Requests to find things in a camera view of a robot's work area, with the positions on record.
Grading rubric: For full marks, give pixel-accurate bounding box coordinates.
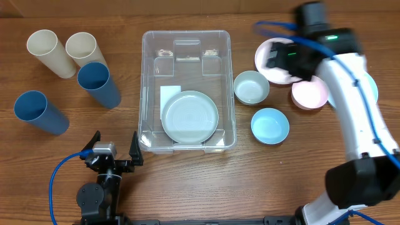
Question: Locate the grey green bowl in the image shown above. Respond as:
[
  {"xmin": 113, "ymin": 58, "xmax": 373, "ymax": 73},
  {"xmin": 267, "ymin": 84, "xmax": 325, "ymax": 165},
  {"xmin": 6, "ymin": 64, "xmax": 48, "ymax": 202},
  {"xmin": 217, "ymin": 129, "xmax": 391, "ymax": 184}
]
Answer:
[{"xmin": 234, "ymin": 71, "xmax": 270, "ymax": 105}]

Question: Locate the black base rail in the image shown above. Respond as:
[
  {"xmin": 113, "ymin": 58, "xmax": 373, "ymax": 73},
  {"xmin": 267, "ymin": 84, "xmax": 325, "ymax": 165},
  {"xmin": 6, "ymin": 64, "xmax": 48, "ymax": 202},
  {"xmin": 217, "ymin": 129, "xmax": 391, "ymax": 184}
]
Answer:
[{"xmin": 131, "ymin": 216, "xmax": 298, "ymax": 225}]

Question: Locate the pink plate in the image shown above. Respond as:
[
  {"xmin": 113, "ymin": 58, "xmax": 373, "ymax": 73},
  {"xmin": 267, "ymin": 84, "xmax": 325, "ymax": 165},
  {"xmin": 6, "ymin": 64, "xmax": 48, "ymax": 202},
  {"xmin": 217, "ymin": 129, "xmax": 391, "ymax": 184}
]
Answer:
[{"xmin": 254, "ymin": 37, "xmax": 301, "ymax": 85}]

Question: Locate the grey green plate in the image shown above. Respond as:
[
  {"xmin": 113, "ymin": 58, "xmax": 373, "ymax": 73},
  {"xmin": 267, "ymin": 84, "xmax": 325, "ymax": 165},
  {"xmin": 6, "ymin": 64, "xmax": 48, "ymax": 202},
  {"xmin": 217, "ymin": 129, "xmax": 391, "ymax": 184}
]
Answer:
[{"xmin": 161, "ymin": 91, "xmax": 219, "ymax": 145}]

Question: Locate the cream plastic cup right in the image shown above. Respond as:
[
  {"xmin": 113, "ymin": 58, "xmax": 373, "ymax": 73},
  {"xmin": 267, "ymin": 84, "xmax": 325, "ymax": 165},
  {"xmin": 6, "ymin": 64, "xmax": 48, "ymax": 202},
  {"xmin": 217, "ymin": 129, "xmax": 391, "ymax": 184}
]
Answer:
[{"xmin": 66, "ymin": 32, "xmax": 108, "ymax": 67}]

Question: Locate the light blue plate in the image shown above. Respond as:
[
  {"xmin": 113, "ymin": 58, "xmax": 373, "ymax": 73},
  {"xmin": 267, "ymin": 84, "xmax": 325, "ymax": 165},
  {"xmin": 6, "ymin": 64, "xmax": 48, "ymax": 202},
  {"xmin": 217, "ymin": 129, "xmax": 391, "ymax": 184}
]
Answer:
[{"xmin": 327, "ymin": 74, "xmax": 379, "ymax": 108}]

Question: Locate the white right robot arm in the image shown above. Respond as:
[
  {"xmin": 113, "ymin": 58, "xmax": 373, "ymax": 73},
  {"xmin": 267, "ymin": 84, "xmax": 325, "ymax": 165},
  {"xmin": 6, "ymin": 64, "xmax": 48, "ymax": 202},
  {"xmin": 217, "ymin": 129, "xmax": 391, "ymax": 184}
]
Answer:
[{"xmin": 266, "ymin": 1, "xmax": 399, "ymax": 224}]

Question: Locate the cream plastic cup left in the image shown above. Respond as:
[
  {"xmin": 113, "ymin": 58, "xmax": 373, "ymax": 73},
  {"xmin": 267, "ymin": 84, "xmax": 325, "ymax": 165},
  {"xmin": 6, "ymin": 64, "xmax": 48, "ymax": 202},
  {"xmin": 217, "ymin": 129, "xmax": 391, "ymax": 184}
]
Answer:
[{"xmin": 26, "ymin": 29, "xmax": 77, "ymax": 79}]

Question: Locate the light blue bowl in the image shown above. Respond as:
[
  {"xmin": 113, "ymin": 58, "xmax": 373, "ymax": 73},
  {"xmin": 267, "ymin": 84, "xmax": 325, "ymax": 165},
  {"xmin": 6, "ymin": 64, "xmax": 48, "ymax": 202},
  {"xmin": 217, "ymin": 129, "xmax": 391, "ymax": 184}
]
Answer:
[{"xmin": 251, "ymin": 108, "xmax": 290, "ymax": 145}]

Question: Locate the cream plastic cup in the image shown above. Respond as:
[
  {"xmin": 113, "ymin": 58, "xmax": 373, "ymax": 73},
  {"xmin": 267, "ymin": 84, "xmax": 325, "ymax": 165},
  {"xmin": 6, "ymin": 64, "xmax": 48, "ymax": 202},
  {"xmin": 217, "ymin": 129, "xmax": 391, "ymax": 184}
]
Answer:
[
  {"xmin": 26, "ymin": 29, "xmax": 77, "ymax": 79},
  {"xmin": 66, "ymin": 32, "xmax": 108, "ymax": 67}
]

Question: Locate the clear plastic storage bin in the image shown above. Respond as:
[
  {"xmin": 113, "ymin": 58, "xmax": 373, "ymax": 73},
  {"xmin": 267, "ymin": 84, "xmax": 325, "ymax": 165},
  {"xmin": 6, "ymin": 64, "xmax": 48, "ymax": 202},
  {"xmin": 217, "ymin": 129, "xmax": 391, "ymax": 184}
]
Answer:
[{"xmin": 138, "ymin": 30, "xmax": 237, "ymax": 154}]

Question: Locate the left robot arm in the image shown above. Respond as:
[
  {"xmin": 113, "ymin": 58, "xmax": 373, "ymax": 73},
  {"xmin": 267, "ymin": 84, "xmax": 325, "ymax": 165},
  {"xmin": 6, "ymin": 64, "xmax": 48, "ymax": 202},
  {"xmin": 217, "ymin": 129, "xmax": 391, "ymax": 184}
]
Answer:
[{"xmin": 76, "ymin": 131, "xmax": 144, "ymax": 225}]

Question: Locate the pink bowl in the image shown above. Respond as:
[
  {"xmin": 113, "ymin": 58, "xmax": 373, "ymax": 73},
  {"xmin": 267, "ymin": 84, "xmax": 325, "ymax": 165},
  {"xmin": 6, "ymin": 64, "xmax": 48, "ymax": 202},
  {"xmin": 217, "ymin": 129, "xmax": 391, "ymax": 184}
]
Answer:
[{"xmin": 291, "ymin": 76, "xmax": 329, "ymax": 110}]

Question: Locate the blue plastic cup upper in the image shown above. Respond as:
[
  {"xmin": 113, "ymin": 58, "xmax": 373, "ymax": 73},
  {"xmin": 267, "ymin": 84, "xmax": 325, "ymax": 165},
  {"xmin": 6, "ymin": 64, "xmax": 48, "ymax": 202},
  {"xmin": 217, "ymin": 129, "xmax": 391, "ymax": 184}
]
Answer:
[{"xmin": 77, "ymin": 62, "xmax": 121, "ymax": 109}]

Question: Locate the white label in bin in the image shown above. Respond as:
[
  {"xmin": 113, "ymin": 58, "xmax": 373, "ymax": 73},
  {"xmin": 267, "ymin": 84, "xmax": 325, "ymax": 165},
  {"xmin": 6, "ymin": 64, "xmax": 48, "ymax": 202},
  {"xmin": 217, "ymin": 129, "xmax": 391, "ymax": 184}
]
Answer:
[{"xmin": 160, "ymin": 86, "xmax": 181, "ymax": 119}]

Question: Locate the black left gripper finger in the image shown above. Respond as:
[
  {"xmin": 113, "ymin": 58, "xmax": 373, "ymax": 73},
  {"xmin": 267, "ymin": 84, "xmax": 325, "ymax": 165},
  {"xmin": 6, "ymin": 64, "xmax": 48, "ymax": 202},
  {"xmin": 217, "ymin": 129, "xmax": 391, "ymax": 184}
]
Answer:
[
  {"xmin": 129, "ymin": 131, "xmax": 144, "ymax": 166},
  {"xmin": 79, "ymin": 131, "xmax": 101, "ymax": 160}
]

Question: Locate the blue plastic cup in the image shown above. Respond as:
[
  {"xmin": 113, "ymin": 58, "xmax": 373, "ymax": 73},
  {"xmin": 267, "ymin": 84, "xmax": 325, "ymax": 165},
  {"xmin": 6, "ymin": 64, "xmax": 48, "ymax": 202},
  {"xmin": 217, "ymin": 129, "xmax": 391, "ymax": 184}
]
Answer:
[
  {"xmin": 77, "ymin": 62, "xmax": 121, "ymax": 109},
  {"xmin": 14, "ymin": 90, "xmax": 69, "ymax": 136}
]

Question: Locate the blue plastic cup lower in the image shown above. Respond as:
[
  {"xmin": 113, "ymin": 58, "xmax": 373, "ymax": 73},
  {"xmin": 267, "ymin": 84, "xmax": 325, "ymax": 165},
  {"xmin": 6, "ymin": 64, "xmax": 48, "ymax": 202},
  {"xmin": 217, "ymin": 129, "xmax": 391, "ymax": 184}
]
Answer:
[{"xmin": 14, "ymin": 90, "xmax": 69, "ymax": 136}]

